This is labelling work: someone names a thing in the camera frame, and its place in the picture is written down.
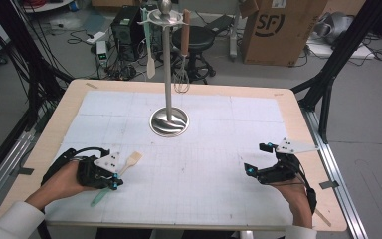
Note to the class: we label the white metal stand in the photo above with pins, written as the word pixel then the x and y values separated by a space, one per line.
pixel 233 36

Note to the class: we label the black round stool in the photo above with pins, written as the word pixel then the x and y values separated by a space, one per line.
pixel 200 36

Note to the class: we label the person's left hand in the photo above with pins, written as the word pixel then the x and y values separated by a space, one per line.
pixel 64 182

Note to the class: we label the cardboard box with round logo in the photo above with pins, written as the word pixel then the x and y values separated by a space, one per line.
pixel 278 46

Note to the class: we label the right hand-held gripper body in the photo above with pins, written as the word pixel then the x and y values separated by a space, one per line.
pixel 285 172

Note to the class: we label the black flat case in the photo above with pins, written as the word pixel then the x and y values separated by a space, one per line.
pixel 219 23

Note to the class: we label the aluminium frame rail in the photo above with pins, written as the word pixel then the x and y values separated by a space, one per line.
pixel 3 172
pixel 341 192

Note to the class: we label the steel utensil rack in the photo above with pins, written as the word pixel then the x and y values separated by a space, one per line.
pixel 168 83

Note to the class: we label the grey tape piece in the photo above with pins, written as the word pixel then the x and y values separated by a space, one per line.
pixel 329 185
pixel 25 171

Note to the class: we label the beige tape strip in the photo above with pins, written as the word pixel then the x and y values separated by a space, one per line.
pixel 91 85

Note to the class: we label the white device with green display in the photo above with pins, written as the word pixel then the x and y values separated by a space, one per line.
pixel 101 51

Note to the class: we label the black metal frame post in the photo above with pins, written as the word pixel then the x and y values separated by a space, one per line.
pixel 30 59
pixel 344 43

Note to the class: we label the person's right hand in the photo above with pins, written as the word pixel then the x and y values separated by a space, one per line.
pixel 296 195

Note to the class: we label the black computer tower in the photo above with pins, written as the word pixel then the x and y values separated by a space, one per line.
pixel 126 33

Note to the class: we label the white power strip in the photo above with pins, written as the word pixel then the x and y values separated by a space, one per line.
pixel 96 36

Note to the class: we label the white grid mat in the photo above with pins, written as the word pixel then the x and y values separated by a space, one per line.
pixel 212 166

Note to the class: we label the grey rounded object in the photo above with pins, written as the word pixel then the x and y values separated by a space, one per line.
pixel 335 26

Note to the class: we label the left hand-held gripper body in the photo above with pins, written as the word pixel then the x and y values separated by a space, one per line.
pixel 93 174

